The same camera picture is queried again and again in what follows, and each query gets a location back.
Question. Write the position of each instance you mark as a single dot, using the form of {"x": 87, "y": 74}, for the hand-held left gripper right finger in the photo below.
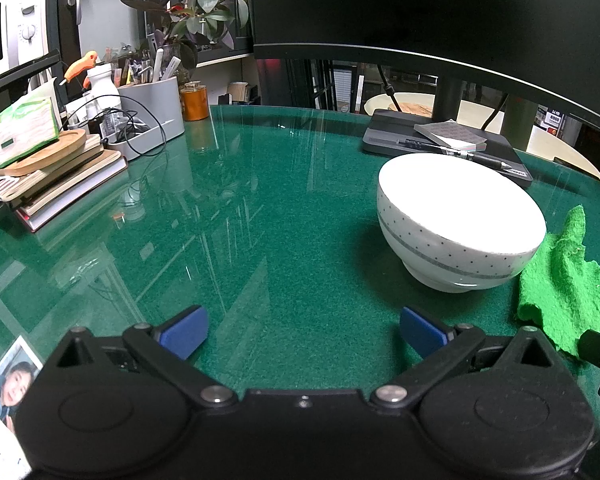
{"x": 422, "y": 332}

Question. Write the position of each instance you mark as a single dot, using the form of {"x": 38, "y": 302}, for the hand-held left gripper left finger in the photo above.
{"x": 185, "y": 330}

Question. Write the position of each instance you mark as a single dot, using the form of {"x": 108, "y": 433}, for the green cleaning cloth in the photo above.
{"x": 565, "y": 280}

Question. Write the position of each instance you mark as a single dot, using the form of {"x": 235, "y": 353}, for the white dotted bowl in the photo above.
{"x": 455, "y": 210}

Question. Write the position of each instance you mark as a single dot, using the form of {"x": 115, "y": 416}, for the stack of books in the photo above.
{"x": 75, "y": 190}

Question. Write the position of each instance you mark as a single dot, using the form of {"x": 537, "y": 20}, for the portrait photo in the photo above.
{"x": 12, "y": 380}

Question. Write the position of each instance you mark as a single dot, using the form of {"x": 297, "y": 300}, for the black pen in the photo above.
{"x": 420, "y": 145}

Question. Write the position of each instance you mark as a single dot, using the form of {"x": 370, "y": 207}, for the grey sticky note pad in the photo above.
{"x": 450, "y": 135}

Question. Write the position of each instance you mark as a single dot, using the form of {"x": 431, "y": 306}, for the tan cover notebook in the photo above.
{"x": 55, "y": 170}

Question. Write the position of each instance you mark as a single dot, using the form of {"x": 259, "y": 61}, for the oval wooden tray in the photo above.
{"x": 55, "y": 150}

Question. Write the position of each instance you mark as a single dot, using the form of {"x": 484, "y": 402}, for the grey desk organizer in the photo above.
{"x": 150, "y": 110}

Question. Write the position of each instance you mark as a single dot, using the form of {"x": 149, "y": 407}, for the amber jar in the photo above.
{"x": 195, "y": 102}

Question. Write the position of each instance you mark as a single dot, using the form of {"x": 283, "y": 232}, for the white bottle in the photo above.
{"x": 101, "y": 90}

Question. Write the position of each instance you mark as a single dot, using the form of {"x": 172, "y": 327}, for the green white tissue pack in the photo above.
{"x": 22, "y": 130}

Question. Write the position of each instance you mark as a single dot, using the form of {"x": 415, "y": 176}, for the bunch of pens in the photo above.
{"x": 155, "y": 67}

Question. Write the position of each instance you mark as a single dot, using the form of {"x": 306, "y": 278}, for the black flat screen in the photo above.
{"x": 15, "y": 77}

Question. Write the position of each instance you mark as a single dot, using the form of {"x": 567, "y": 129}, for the potted plant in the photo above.
{"x": 200, "y": 10}

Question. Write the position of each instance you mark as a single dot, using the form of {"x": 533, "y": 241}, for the black curved monitor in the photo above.
{"x": 430, "y": 5}

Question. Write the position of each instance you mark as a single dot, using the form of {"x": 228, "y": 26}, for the white microwave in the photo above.
{"x": 10, "y": 30}

